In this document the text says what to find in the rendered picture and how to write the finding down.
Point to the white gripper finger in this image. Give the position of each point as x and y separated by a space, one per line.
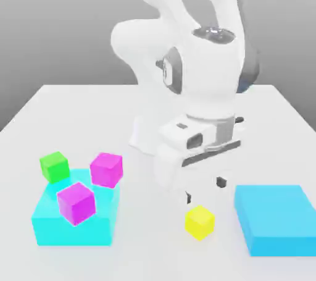
188 197
221 182

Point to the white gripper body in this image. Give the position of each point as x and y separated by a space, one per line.
197 169

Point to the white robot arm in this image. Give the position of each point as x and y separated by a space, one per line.
209 76

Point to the small yellow cube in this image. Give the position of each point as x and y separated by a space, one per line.
199 223

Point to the small magenta cube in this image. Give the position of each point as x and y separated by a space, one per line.
106 170
76 203

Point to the small green cube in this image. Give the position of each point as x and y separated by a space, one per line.
54 167

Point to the large blue box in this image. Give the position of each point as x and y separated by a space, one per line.
276 219

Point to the large cyan box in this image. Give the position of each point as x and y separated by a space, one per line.
74 235

